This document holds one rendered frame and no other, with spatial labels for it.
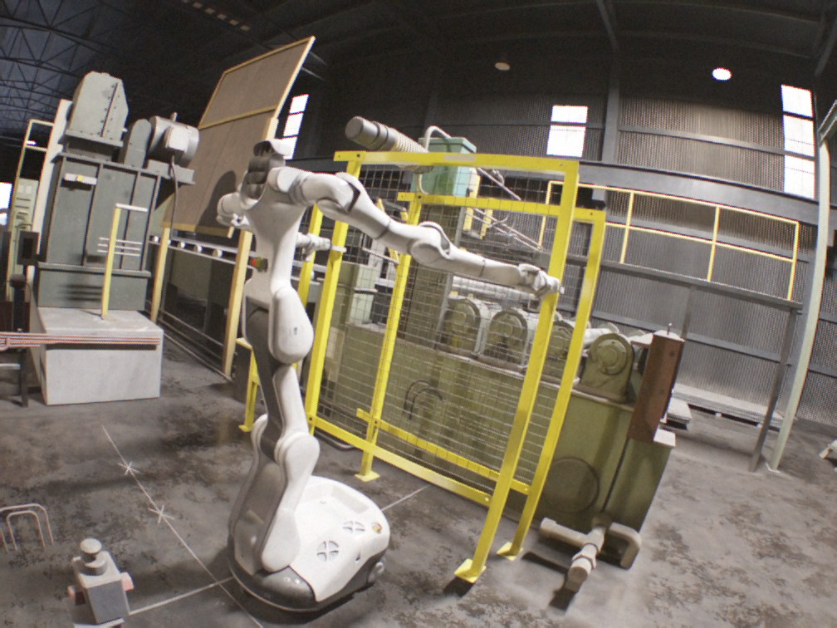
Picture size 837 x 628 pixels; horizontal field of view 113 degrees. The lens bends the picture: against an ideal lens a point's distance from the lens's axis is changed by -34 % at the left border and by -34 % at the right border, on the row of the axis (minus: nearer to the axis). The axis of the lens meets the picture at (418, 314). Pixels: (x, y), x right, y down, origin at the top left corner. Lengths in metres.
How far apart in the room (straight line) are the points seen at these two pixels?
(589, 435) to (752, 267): 9.72
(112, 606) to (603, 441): 2.37
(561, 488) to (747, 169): 10.86
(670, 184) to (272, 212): 10.59
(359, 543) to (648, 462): 1.64
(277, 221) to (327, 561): 1.21
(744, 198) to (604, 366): 9.23
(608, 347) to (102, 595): 2.46
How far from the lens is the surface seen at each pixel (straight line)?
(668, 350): 2.35
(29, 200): 7.82
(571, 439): 2.60
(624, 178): 11.41
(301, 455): 1.48
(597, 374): 2.57
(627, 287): 11.62
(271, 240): 1.26
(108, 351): 3.50
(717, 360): 11.63
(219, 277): 5.07
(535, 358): 1.67
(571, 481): 2.63
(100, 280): 4.12
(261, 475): 1.65
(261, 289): 1.30
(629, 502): 2.67
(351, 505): 1.98
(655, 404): 2.39
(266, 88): 5.25
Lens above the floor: 1.38
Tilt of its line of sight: 5 degrees down
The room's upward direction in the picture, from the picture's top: 11 degrees clockwise
